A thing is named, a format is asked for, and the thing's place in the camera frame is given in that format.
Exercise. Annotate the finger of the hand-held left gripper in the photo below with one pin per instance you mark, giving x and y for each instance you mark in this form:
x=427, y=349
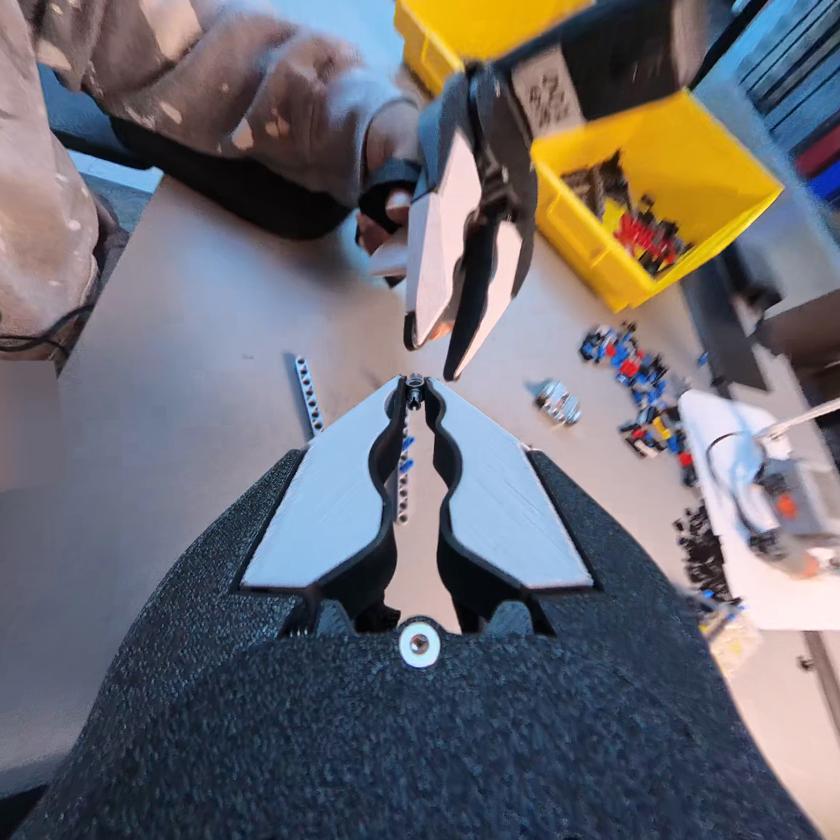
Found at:
x=502, y=262
x=433, y=262

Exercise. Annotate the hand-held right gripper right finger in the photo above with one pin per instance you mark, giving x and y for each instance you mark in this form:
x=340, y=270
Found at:
x=518, y=518

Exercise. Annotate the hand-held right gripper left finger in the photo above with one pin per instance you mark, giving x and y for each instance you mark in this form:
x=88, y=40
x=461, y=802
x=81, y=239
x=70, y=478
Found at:
x=315, y=518

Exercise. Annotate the long grey toy beam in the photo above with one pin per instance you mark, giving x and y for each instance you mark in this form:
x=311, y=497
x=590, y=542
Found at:
x=307, y=397
x=402, y=499

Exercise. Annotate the silver toy engine block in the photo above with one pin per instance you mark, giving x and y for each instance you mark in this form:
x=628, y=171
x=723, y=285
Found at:
x=558, y=401

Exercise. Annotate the small silver toy connector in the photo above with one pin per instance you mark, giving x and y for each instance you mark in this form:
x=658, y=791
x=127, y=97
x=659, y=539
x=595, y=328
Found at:
x=413, y=387

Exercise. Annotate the yellow bin with grey beams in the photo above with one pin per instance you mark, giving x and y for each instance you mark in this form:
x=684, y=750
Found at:
x=472, y=26

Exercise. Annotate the black desk mat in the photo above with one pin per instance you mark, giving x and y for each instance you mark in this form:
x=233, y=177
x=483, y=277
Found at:
x=722, y=328

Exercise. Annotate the yellow bin with black beams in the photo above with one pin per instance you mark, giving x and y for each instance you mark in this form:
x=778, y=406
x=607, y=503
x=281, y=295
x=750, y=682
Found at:
x=709, y=164

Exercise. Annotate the pile of black red beams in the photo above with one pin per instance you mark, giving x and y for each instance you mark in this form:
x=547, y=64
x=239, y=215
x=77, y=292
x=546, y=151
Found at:
x=636, y=229

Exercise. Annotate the stack of red blue crates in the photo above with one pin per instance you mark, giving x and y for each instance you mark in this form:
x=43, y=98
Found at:
x=800, y=79

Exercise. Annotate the pile of mixed toy pins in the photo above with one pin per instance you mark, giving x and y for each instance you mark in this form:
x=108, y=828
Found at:
x=636, y=380

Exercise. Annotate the pile of black pins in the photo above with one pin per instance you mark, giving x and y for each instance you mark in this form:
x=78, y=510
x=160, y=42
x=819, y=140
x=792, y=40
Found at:
x=705, y=558

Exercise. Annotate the dark object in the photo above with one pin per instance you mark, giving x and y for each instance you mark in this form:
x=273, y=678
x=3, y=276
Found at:
x=249, y=190

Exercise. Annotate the white wooden book stand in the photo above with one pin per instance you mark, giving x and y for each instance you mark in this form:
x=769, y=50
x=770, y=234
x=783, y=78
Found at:
x=787, y=604

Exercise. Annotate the grey battery box with motor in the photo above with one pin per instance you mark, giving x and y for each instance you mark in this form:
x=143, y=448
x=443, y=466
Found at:
x=800, y=489

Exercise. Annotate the grey orange toy motor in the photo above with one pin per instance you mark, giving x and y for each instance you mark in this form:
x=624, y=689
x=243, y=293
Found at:
x=807, y=554

